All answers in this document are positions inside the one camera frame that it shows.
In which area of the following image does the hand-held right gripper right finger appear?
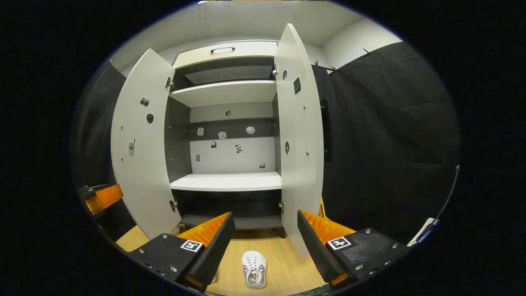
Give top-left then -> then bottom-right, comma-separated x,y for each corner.
297,210 -> 411,288

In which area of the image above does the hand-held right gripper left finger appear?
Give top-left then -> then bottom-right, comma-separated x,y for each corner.
127,212 -> 236,293

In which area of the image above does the white shoe cabinet door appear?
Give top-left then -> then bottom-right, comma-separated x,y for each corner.
274,23 -> 325,259
111,49 -> 182,240

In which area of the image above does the white shoe cabinet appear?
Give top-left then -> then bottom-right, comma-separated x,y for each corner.
164,40 -> 288,239

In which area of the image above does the black backdrop cloth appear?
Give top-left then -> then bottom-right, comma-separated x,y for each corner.
73,62 -> 136,243
311,41 -> 461,247

